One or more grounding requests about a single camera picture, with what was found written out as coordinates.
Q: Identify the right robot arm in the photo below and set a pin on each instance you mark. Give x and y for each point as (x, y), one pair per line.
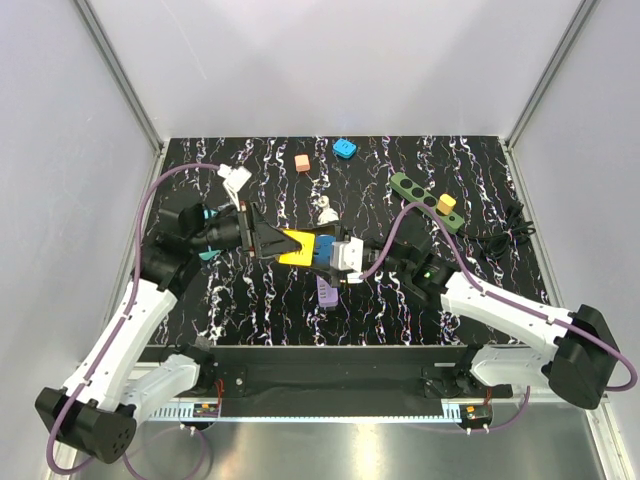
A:
(573, 353)

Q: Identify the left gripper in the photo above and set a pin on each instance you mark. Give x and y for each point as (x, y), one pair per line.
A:
(272, 240)

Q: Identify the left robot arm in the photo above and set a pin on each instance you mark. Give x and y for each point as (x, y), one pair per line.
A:
(96, 411)

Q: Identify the teal triangular power socket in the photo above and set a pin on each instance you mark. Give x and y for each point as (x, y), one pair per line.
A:
(209, 255)

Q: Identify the light blue small adapter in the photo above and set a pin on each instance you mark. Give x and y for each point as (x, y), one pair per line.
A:
(344, 148)

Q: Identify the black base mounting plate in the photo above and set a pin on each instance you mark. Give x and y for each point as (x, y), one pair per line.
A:
(247, 371)

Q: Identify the blue cube plug adapter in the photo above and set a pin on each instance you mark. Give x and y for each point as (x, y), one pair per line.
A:
(323, 250)

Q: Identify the green power strip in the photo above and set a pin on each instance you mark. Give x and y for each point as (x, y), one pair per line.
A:
(411, 191)

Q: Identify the salmon pink small adapter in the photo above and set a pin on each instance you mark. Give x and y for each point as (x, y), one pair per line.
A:
(302, 163)

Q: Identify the purple white power strip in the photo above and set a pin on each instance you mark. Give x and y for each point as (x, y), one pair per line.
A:
(328, 296)

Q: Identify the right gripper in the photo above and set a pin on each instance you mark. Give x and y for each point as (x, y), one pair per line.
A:
(333, 276)

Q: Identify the yellow cube socket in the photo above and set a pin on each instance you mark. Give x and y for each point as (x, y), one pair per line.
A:
(302, 254)

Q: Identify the orange small adapter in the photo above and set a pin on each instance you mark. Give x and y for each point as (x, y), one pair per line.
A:
(446, 204)

